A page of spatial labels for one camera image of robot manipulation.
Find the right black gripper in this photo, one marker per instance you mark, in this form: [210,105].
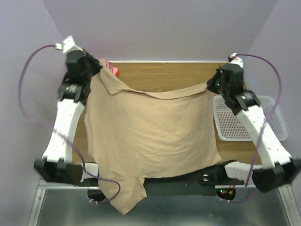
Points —
[213,81]

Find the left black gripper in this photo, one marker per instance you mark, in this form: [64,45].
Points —
[97,67]

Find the beige t shirt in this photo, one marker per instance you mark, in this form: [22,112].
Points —
[133,135]

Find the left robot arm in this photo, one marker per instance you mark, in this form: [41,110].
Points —
[56,163]

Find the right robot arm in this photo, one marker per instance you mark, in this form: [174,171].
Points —
[277,167]

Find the folded light pink t shirt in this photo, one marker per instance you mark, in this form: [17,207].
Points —
[114,70]

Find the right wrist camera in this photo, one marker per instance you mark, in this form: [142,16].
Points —
[235,59]

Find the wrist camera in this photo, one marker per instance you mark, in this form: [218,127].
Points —
[67,45]
[235,59]

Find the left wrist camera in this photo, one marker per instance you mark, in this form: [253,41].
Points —
[67,45]

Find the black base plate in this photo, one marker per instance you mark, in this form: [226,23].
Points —
[209,181]

